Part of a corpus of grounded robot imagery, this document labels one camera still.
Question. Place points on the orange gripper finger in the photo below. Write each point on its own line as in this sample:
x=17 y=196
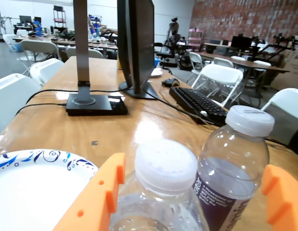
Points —
x=93 y=197
x=288 y=199

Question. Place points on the purple label drink bottle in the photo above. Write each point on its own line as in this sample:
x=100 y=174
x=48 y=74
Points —
x=235 y=156

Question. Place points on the clear plastic water bottle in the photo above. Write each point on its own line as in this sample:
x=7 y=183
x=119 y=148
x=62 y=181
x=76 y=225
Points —
x=165 y=166

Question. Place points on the white blue pattern paper plate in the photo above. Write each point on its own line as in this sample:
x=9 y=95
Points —
x=31 y=192

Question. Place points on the grey desk lamp base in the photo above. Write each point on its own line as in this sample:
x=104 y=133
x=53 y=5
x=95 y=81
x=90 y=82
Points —
x=96 y=104

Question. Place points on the white folding chair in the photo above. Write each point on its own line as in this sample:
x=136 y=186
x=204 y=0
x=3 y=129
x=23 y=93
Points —
x=12 y=96
x=91 y=53
x=46 y=69
x=218 y=73
x=37 y=47
x=195 y=59
x=222 y=61
x=286 y=101

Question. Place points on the black keyboard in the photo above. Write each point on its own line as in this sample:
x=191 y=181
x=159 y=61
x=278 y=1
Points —
x=199 y=103

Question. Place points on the cardboard box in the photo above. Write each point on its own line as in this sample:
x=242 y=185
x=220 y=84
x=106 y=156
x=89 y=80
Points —
x=293 y=65

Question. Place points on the black computer mouse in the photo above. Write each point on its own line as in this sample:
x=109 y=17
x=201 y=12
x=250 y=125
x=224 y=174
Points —
x=170 y=82

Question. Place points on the black office chair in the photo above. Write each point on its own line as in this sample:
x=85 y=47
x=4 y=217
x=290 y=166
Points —
x=165 y=56

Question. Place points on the black computer monitor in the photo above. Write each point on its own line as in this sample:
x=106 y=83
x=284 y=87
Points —
x=139 y=43

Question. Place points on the black background monitor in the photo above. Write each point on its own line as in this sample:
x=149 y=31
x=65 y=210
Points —
x=240 y=42

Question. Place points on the black shelf rack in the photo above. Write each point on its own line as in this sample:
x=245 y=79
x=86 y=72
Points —
x=59 y=16

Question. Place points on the black humanoid robot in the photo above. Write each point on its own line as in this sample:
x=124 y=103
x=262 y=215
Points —
x=173 y=29

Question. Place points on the pink shelf cart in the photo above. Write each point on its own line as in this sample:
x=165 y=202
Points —
x=195 y=36

